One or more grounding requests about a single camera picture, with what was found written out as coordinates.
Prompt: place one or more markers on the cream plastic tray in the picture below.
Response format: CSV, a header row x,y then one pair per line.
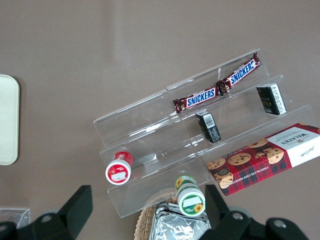
x,y
7,120

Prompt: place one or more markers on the green lidded sunflower jar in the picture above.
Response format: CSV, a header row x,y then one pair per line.
x,y
191,200

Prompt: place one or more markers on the red lidded small jar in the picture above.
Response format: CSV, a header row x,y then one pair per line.
x,y
118,171

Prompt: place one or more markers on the small black carton barcode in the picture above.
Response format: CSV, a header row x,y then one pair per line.
x,y
208,127

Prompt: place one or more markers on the Walkers shortbread cookie box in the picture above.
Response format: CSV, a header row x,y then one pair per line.
x,y
262,162

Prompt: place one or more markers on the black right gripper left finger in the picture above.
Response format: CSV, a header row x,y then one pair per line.
x,y
72,215

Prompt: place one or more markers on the clear acrylic stepped stand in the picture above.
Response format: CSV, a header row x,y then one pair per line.
x,y
150,130
240,120

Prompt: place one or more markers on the small black carton gold print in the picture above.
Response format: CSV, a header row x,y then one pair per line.
x,y
271,98

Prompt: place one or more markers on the silver foil packet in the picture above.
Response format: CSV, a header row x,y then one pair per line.
x,y
175,225

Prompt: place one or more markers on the small clear plastic box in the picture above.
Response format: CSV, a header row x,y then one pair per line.
x,y
12,215

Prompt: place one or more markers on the Snickers chocolate bar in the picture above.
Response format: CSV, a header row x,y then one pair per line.
x,y
200,96
241,73

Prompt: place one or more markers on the light tan wicker basket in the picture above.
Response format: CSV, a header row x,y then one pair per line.
x,y
143,222

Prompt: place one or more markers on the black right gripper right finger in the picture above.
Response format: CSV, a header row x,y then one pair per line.
x,y
220,217

